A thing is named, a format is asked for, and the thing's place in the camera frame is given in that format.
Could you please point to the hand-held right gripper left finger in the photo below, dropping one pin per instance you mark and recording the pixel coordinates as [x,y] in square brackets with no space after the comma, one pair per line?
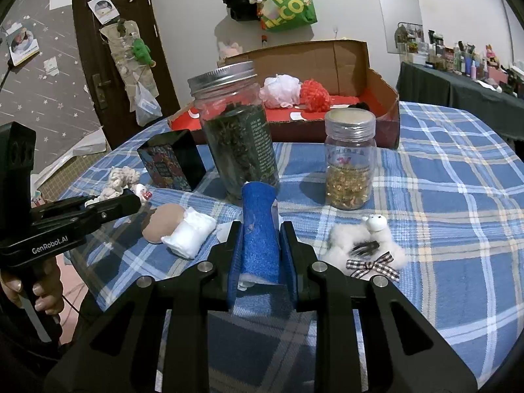
[235,262]

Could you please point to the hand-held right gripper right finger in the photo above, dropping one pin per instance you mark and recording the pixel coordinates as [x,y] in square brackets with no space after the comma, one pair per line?
[288,262]

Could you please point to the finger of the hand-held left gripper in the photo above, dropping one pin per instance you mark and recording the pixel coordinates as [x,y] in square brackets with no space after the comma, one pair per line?
[110,208]

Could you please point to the small white knitted toy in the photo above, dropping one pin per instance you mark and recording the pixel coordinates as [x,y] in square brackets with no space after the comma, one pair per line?
[118,178]

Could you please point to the blue towel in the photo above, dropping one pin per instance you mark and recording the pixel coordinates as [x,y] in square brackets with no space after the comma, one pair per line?
[260,233]

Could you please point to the beige round powder puff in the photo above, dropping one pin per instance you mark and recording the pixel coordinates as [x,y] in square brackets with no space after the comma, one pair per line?
[161,223]

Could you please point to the white towel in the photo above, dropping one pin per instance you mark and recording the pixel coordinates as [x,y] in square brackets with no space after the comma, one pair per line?
[188,231]

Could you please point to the white fluffy plush checked bow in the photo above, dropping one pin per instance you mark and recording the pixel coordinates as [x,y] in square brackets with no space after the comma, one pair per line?
[344,237]

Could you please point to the red mesh bath pouf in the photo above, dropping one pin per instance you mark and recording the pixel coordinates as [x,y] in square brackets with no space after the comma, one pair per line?
[315,96]

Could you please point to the black scrunchie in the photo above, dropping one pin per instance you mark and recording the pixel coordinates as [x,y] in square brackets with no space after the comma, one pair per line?
[362,105]

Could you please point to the white mesh bath pouf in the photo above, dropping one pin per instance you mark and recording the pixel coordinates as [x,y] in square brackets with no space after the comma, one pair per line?
[278,88]

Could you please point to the cardboard box red inside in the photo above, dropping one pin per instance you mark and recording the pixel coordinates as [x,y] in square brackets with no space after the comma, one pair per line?
[348,65]

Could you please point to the person's left hand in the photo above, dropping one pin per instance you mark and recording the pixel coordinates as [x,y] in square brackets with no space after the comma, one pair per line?
[45,294]

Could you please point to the black printed tin box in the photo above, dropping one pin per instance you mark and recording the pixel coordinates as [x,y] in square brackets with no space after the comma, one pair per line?
[163,168]

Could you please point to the clear plastic bag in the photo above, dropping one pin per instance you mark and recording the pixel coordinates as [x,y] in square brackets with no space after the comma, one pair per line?
[145,106]

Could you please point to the small clear jar yellow capsules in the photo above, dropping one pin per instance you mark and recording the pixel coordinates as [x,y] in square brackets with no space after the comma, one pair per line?
[350,163]

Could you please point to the large glass jar metal lid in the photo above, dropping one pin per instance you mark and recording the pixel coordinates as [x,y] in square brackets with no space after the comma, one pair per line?
[233,143]

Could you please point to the clear hanging door organizer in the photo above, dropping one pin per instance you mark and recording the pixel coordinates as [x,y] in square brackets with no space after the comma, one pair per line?
[123,61]

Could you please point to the blue plaid blanket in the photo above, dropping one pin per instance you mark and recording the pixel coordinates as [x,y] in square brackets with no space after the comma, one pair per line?
[430,213]

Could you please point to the dark brown door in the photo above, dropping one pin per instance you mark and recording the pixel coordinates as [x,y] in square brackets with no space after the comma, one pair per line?
[84,49]

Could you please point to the green plush toy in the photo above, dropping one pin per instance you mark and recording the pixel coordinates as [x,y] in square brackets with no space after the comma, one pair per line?
[141,49]

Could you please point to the photo on starry wallpaper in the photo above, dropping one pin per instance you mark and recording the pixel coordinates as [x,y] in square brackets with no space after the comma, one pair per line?
[22,43]

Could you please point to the pink plush toy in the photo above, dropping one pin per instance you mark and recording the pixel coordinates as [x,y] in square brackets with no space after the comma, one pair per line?
[227,51]

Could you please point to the photo on door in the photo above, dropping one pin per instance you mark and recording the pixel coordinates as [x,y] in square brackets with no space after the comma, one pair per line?
[102,7]

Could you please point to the dark cloth covered table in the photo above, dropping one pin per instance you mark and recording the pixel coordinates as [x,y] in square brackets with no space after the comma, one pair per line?
[450,90]

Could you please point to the green tote bag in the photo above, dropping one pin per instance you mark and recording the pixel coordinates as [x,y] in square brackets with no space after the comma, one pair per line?
[286,4]

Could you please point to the dark table with bottles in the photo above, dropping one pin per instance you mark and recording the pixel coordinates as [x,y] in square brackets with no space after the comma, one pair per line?
[462,61]

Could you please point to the wall mirror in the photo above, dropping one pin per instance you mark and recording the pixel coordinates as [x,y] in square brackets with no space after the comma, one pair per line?
[397,20]

